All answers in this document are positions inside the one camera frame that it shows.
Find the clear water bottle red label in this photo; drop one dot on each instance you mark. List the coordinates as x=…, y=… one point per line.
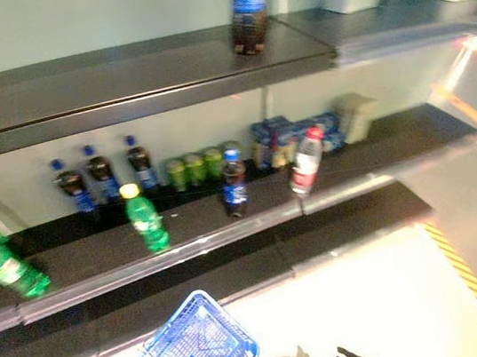
x=306, y=168

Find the slim blue cookie box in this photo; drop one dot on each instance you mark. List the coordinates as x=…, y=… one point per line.
x=260, y=144
x=282, y=124

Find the cream cardboard carton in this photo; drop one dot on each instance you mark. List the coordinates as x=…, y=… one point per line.
x=357, y=118

